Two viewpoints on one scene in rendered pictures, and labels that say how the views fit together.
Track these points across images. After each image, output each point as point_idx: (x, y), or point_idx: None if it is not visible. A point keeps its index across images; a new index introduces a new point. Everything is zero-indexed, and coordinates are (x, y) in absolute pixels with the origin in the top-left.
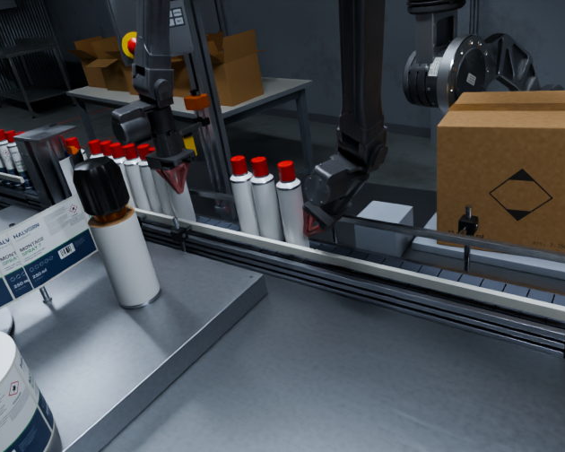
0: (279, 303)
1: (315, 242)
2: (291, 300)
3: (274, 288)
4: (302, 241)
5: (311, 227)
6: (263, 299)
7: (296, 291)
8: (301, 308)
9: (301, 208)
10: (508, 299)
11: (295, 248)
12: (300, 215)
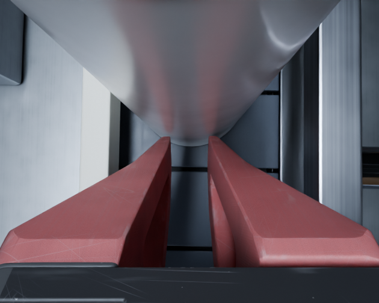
0: None
1: (270, 135)
2: (17, 184)
3: (53, 91)
4: (161, 135)
5: (209, 174)
6: None
7: (64, 171)
8: None
9: (178, 113)
10: None
11: (80, 141)
12: (157, 118)
